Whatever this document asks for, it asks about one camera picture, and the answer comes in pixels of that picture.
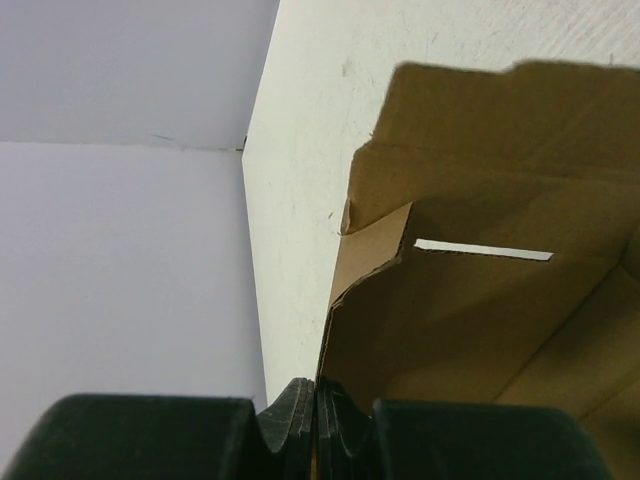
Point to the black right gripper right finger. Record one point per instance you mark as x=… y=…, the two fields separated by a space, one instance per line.
x=407 y=439

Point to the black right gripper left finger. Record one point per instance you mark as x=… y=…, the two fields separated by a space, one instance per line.
x=109 y=436

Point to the brown cardboard paper box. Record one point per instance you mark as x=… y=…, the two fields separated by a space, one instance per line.
x=489 y=249

